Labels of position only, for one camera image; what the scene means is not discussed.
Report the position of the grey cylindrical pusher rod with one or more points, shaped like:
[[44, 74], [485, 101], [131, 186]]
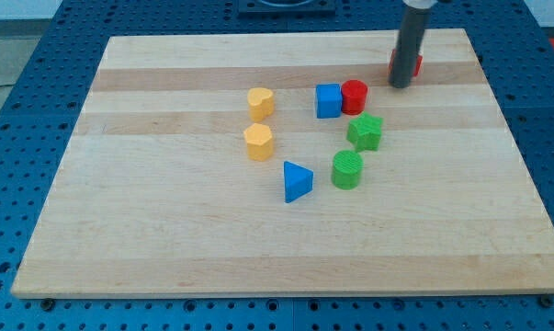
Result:
[[410, 37]]

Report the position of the blue cube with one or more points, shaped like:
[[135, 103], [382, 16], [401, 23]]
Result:
[[328, 101]]

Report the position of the wooden board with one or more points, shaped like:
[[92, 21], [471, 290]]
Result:
[[156, 197]]

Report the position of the red block behind rod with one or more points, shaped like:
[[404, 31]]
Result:
[[417, 67]]

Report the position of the red cylinder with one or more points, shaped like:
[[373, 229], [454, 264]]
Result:
[[354, 93]]

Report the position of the yellow hexagon block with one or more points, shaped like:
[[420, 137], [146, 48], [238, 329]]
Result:
[[259, 142]]

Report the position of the yellow heart block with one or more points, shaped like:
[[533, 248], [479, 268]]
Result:
[[261, 103]]

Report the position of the green star block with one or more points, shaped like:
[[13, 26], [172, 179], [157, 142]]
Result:
[[364, 132]]

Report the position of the green cylinder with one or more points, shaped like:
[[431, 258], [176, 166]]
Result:
[[347, 169]]

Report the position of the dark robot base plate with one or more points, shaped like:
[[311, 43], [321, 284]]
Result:
[[248, 8]]

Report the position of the blue triangle block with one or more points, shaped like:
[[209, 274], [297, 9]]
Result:
[[298, 181]]

